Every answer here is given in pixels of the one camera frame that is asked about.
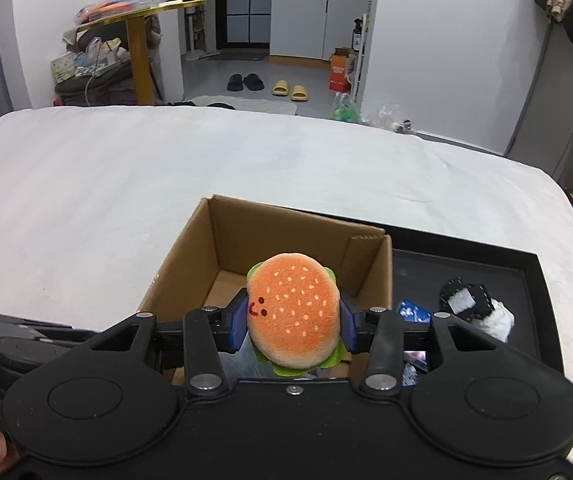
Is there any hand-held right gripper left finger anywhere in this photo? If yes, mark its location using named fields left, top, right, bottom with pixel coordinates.
left=86, top=290, right=251, bottom=395

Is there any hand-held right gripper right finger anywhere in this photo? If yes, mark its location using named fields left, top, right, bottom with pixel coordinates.
left=339, top=296, right=504, bottom=395

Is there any orange hamburger plush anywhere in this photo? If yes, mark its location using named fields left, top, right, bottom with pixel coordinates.
left=246, top=252, right=342, bottom=378

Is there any brown cardboard box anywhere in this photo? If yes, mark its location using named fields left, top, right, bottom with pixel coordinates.
left=136, top=194, right=394, bottom=386

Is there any black shallow tray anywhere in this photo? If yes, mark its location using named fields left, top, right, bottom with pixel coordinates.
left=316, top=214, right=565, bottom=386

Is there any black white rice ball plush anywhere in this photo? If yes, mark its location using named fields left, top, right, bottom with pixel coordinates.
left=439, top=280, right=516, bottom=343

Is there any clear plastic bag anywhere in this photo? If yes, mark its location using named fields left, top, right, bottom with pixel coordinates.
left=366, top=104, right=402, bottom=131

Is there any green plastic bag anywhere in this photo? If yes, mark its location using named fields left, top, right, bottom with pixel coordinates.
left=331, top=95, right=362, bottom=123

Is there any orange cardboard box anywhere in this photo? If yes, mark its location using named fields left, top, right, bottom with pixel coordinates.
left=329, top=47, right=357, bottom=93

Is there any white narrow rack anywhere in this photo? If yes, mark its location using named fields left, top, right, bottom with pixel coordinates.
left=351, top=0, right=373, bottom=106

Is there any grey door mat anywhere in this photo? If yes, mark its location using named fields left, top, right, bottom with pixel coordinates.
left=209, top=51, right=270, bottom=62

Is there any yellow table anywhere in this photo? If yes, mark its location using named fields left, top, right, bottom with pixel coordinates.
left=74, top=0, right=207, bottom=106

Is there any cluttered dark chair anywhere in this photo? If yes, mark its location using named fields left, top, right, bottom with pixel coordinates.
left=49, top=30, right=140, bottom=97

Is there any white small shelf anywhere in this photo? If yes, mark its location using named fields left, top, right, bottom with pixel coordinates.
left=186, top=10, right=210, bottom=58

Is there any grey clothes rack pole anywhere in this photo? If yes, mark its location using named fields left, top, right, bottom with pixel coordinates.
left=503, top=20, right=554, bottom=158

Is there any white cabinet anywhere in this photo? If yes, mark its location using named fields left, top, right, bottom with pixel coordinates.
left=270, top=0, right=373, bottom=61

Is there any dark glass door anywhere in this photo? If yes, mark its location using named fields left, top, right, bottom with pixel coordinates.
left=216, top=0, right=272, bottom=51

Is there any colourful packet pile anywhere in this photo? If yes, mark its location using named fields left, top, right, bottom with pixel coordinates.
left=77, top=0, right=152, bottom=23

